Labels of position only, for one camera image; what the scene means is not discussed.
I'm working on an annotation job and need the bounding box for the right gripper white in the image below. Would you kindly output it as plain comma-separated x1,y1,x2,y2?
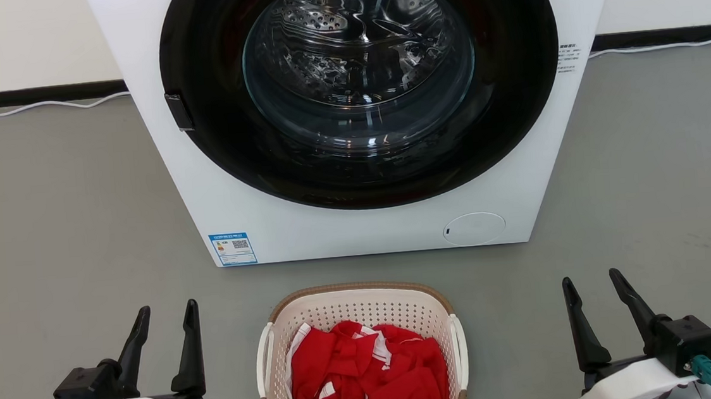
561,262,705,399

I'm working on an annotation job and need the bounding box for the white perforated laundry basket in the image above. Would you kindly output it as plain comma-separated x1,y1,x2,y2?
250,274,472,399

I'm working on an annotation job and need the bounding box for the blue energy label sticker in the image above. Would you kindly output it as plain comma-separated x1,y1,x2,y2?
209,231,258,268

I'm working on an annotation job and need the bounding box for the round white filter cover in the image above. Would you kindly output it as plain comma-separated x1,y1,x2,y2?
441,210,508,248

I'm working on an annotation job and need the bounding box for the white front-load washing machine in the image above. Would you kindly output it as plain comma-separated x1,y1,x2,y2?
85,0,641,277

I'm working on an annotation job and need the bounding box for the round black washer door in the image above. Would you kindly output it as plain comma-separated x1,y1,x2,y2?
154,0,571,225

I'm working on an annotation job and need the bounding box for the black printed text label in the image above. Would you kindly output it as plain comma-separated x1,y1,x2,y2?
555,42,585,77

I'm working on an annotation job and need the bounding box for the black washer door handle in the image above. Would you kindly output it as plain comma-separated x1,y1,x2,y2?
164,90,196,134

